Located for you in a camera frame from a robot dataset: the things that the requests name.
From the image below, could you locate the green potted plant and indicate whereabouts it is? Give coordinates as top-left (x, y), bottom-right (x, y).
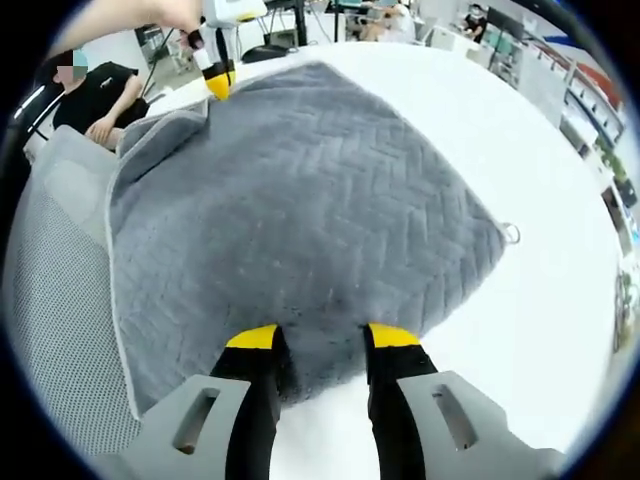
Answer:
top-left (597, 139), bottom-right (629, 186)

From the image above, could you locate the grey towel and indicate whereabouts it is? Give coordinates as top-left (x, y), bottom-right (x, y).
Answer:
top-left (104, 59), bottom-right (521, 419)

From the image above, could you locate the white storage shelf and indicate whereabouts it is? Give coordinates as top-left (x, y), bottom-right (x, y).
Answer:
top-left (559, 49), bottom-right (626, 151)

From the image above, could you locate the grey mesh office chair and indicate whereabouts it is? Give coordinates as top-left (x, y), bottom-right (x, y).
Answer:
top-left (4, 124), bottom-right (146, 451)

